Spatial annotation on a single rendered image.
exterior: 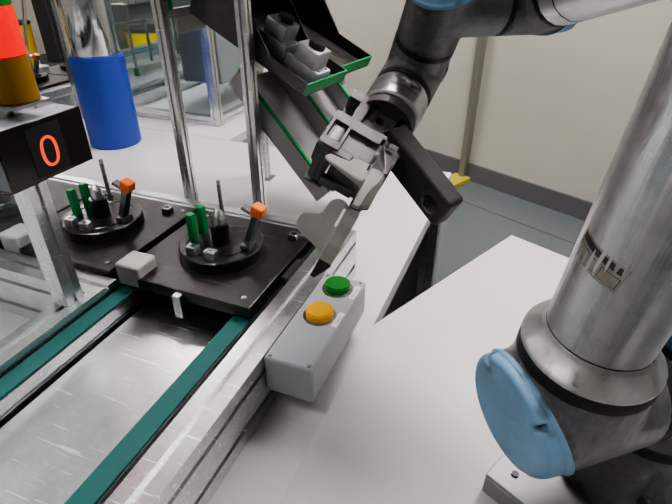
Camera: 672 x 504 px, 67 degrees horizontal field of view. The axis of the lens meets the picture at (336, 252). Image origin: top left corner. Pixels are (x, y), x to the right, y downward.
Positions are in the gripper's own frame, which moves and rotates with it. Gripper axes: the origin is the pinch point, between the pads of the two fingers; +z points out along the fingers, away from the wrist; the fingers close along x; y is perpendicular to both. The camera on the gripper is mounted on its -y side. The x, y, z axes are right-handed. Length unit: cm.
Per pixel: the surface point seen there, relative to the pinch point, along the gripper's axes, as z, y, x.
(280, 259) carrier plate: -12.6, 6.2, -31.1
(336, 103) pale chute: -61, 14, -42
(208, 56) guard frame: -91, 63, -81
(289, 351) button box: 4.0, -1.7, -20.9
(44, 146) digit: -0.7, 36.2, -12.8
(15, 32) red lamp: -6.1, 41.7, -2.9
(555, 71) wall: -246, -66, -117
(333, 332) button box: -1.5, -5.8, -21.1
